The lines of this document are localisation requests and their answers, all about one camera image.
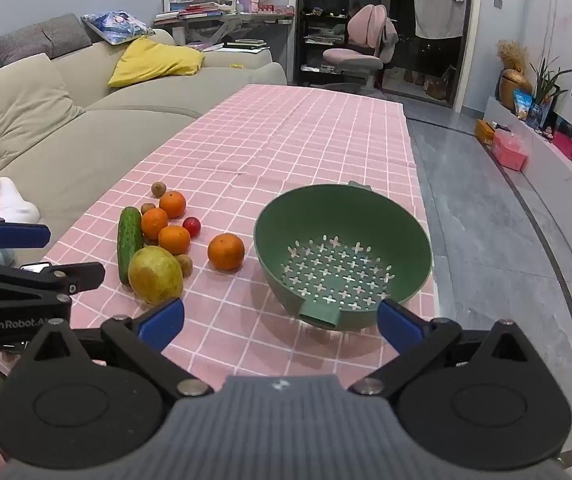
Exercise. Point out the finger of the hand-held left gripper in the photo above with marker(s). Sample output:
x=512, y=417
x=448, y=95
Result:
x=18, y=235
x=73, y=277

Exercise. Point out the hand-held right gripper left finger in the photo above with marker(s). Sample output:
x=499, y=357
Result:
x=163, y=322

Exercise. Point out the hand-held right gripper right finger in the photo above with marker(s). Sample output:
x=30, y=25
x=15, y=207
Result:
x=395, y=321

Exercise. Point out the brown longan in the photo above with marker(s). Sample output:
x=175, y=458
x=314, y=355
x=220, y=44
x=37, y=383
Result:
x=158, y=189
x=148, y=208
x=185, y=266

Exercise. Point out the small red fruit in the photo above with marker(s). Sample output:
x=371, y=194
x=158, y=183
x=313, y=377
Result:
x=192, y=226

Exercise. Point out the person's white sock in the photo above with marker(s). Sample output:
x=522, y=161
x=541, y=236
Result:
x=13, y=202

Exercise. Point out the yellow-green mango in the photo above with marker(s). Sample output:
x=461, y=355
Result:
x=155, y=276

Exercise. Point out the green cucumber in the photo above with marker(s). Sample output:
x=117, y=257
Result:
x=130, y=245

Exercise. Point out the orange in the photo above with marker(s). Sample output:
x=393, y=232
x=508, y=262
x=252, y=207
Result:
x=226, y=251
x=172, y=204
x=174, y=240
x=153, y=222

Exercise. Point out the green plastic colander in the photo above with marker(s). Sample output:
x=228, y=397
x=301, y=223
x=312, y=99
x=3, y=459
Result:
x=343, y=255

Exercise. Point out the beige sofa cushion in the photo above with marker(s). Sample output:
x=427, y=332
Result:
x=16, y=110

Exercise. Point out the beige sofa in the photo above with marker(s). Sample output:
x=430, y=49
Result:
x=116, y=130

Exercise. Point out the pink checked tablecloth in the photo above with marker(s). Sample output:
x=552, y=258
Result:
x=286, y=160

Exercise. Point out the grey cushion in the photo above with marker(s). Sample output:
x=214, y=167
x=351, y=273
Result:
x=41, y=37

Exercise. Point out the grey television cabinet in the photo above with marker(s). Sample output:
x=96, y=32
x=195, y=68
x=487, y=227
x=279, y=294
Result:
x=556, y=195

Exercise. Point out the pink tissue box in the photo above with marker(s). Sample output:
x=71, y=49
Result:
x=510, y=151

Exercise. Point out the orange box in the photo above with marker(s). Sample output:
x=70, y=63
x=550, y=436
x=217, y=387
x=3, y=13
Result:
x=485, y=132

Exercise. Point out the yellow pillow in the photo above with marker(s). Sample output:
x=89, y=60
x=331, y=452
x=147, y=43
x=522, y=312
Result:
x=153, y=62

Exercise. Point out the blue patterned pillow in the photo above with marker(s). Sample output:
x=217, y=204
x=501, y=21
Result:
x=116, y=27

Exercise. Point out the dark pink box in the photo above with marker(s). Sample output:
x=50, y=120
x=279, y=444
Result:
x=567, y=147

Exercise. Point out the blue snack bag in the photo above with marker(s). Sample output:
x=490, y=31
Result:
x=522, y=105

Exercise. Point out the gold vase with dried grass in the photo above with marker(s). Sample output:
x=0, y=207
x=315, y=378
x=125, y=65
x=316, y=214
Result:
x=513, y=80

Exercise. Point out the pink office chair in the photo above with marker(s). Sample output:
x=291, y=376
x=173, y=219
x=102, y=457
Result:
x=366, y=40

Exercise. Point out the green potted plant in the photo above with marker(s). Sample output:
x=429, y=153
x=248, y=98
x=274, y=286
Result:
x=548, y=80

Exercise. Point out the books on sofa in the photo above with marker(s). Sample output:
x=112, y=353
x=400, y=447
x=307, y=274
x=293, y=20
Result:
x=246, y=45

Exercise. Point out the cluttered desk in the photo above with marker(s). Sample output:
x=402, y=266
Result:
x=226, y=22

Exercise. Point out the black shelf unit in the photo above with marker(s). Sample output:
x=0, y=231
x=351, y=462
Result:
x=323, y=25

